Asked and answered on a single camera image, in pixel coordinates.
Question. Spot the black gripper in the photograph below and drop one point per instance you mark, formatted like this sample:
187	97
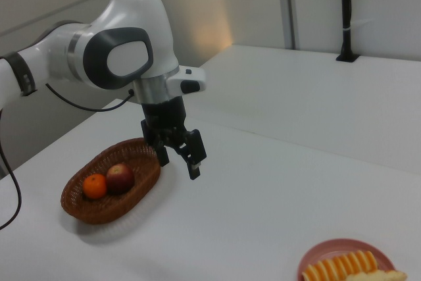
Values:
164	119

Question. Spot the red toy apple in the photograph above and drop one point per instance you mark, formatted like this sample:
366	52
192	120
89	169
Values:
121	179

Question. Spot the orange toy tangerine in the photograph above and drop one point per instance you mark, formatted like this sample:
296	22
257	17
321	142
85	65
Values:
94	187

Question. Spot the striped toy bread roll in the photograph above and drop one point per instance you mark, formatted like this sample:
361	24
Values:
342	263

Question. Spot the braided toy bread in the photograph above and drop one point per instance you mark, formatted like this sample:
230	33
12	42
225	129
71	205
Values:
378	276

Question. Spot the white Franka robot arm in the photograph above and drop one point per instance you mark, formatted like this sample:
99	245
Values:
131	24

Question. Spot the brown woven basket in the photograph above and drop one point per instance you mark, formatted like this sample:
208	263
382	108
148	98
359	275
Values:
98	210

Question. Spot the pink plate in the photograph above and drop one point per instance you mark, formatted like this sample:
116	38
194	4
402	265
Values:
315	254

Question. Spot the white side table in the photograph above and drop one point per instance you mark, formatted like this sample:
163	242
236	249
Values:
296	96

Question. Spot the black clamp-on mount pole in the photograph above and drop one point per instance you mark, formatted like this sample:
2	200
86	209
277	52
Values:
346	14

